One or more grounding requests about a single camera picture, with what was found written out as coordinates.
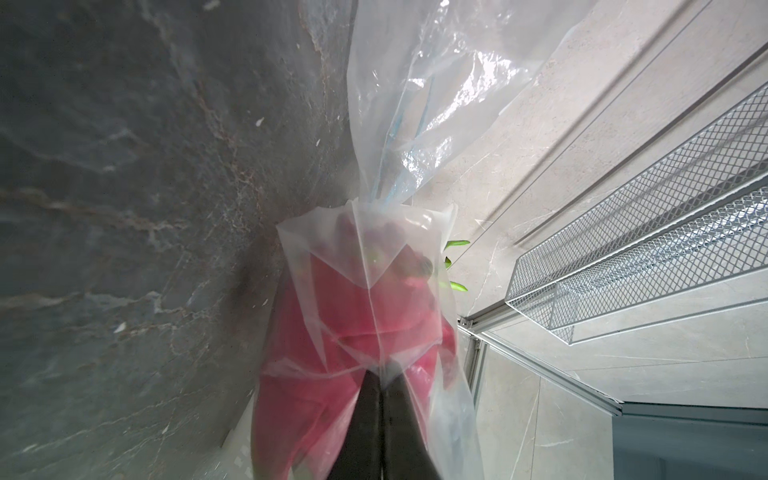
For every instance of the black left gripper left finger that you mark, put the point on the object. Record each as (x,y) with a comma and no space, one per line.
(360,457)

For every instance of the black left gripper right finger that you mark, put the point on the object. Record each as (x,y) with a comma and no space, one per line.
(404,453)

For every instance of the clear zip-top bag blue seal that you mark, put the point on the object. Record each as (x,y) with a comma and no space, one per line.
(426,79)

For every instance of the white wire mesh wall shelf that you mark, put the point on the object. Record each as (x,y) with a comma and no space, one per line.
(695,217)

